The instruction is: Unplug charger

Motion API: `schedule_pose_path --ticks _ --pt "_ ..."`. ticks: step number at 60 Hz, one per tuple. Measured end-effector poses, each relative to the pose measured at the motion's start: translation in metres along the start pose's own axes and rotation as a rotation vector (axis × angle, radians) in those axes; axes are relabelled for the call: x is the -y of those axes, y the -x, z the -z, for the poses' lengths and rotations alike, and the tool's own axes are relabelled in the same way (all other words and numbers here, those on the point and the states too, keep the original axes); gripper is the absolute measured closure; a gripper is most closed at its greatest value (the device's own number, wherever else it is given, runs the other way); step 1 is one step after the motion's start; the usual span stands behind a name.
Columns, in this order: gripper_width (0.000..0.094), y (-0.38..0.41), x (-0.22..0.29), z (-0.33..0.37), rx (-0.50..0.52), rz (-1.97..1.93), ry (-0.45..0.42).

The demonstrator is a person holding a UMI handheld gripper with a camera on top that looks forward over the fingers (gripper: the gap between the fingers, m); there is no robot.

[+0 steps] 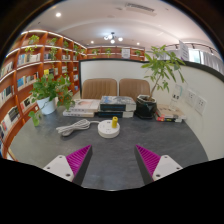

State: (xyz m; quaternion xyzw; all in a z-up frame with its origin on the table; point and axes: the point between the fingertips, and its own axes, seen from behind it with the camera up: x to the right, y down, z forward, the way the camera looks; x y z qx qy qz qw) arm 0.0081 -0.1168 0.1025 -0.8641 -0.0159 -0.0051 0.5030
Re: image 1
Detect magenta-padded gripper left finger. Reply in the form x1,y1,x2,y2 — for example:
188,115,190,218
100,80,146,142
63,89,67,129
43,144,94,186

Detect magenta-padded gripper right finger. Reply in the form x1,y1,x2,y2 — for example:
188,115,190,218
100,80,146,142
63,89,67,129
134,144,183,186

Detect small yellow charger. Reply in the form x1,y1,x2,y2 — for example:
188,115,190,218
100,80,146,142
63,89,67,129
111,116,119,129

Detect red spine book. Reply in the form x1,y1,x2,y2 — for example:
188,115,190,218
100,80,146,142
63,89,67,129
155,114,184,123

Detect beige cover book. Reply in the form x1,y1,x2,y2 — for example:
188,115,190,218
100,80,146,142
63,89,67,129
156,104,186,119

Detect thin white book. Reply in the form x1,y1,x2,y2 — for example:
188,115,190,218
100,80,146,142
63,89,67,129
62,109,96,118

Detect round white power strip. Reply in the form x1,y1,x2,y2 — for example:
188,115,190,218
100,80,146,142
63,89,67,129
97,119,121,139

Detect tall plant in black pot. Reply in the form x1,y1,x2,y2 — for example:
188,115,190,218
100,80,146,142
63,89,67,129
134,44,187,120

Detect leafy plant in white pot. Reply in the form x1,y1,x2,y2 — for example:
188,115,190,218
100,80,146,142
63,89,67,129
28,73,76,128

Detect white cover book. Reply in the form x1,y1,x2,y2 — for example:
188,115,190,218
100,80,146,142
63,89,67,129
68,98,101,113

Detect clear acrylic sign holder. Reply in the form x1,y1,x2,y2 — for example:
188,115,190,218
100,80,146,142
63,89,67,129
169,83,184,111

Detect dark spine book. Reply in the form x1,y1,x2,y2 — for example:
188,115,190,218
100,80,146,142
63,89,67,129
96,109,135,119

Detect thick dark cover book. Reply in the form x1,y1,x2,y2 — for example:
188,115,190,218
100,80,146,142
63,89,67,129
99,95,137,112

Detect tan padded chair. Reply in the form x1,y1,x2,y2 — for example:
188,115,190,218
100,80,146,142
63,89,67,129
81,77,119,100
118,77,152,103

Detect orange wooden shelf unit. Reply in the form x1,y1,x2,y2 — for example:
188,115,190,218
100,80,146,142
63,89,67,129
0,29,147,159

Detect glass window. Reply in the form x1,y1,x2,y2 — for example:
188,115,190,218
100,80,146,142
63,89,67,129
188,49,202,64

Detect white sheer curtain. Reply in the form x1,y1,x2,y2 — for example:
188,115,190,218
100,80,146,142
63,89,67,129
199,49,224,74

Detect white and purple poster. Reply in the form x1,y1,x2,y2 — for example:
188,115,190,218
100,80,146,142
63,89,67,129
178,39,190,62

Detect white framed notice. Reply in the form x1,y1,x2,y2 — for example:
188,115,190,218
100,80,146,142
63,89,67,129
121,47,131,60

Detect multi-bulb ceiling lamp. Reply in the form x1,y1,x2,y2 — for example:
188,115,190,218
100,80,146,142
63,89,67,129
103,32,124,45

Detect recessed ceiling lights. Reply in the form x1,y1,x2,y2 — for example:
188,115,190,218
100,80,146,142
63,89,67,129
54,11,142,47

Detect ceiling air vent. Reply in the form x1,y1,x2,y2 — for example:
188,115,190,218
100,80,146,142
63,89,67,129
124,2,158,16

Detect white power strip cable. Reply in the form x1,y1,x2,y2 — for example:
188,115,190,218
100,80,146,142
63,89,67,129
55,118,101,137

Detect white wall socket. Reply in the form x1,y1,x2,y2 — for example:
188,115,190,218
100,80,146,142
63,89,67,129
185,89,198,108
194,95,208,116

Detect black ceiling track rail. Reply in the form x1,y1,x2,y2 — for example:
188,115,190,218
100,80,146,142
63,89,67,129
165,41,218,54

